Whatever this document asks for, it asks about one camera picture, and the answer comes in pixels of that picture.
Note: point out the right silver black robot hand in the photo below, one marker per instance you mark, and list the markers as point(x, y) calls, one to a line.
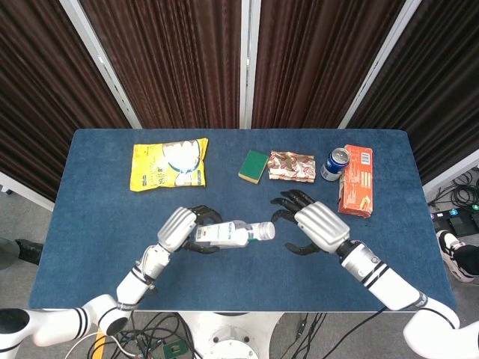
point(322, 230)

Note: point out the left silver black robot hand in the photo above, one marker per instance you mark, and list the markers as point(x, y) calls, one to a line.
point(176, 228)

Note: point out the clear plastic bottle white label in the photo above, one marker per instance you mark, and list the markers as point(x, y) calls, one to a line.
point(232, 235)

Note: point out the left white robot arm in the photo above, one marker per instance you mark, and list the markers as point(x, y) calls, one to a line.
point(123, 291)

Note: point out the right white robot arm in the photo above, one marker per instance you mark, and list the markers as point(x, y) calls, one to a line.
point(389, 284)

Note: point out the orange cracker box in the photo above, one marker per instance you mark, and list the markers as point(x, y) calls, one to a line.
point(357, 183)

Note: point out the yellow snack bag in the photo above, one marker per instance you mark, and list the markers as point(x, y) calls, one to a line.
point(168, 164)

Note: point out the blue soda can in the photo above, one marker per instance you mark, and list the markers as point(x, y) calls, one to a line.
point(334, 164)

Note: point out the crumpled paper food wrapper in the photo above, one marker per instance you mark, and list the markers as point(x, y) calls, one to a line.
point(292, 166)

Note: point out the green yellow sponge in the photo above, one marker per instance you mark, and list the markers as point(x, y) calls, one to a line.
point(253, 166)

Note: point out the green circuit board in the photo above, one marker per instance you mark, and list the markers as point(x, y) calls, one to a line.
point(175, 349)

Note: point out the white black sneaker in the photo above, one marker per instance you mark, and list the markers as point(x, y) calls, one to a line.
point(449, 250)

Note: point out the black power box green lights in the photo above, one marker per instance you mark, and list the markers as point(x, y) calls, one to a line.
point(458, 220)

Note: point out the yellow floor tape strip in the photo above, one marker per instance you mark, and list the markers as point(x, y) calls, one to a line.
point(98, 344)

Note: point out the black shoe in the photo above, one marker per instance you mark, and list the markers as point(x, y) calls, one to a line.
point(30, 250)

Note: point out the dark brown partition panel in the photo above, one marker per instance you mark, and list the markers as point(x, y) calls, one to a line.
point(322, 63)
point(37, 93)
point(441, 93)
point(164, 63)

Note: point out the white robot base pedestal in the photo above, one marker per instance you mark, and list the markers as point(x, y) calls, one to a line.
point(232, 334)

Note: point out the white partition post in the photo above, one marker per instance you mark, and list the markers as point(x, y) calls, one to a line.
point(378, 67)
point(247, 63)
point(106, 75)

